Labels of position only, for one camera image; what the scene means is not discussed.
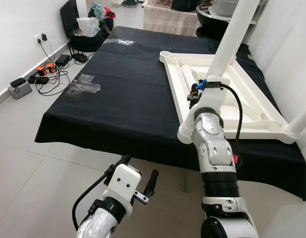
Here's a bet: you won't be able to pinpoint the clear plastic storage box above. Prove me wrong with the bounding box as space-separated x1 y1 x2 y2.
212 0 243 15

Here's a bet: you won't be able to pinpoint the black round stool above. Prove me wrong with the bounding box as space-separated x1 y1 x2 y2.
196 2 238 38

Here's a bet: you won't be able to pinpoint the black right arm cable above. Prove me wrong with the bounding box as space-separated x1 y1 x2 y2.
200 82 244 167

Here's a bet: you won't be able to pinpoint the grey power brick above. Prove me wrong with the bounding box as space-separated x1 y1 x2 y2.
8 78 33 100

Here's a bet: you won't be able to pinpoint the white plastic table top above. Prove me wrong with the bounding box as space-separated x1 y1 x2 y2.
159 50 302 145

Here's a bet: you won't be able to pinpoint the red cloth item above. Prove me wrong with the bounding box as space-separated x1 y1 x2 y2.
102 6 115 19

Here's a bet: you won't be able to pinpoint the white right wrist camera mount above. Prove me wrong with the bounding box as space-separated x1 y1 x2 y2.
192 78 224 117

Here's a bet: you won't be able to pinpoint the black table cloth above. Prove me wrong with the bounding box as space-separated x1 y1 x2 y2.
35 26 306 201

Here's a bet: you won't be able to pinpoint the beige cloth covered bench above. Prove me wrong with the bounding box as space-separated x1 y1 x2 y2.
144 2 200 36

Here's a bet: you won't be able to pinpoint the black power strip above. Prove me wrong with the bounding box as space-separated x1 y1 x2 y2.
28 75 49 84

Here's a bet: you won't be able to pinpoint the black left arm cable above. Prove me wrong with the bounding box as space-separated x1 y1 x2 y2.
72 171 111 231

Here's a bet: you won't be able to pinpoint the black power adapter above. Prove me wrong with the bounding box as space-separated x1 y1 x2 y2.
55 55 71 67

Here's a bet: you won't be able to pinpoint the black bag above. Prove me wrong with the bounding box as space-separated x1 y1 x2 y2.
60 0 114 53

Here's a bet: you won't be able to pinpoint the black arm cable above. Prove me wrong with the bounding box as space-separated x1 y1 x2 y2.
200 82 244 167
72 171 111 231

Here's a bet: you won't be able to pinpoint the tangled black floor cables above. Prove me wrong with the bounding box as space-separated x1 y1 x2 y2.
36 42 71 96

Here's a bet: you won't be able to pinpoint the teal crumpled cloth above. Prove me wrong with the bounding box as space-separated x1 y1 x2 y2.
91 2 105 15

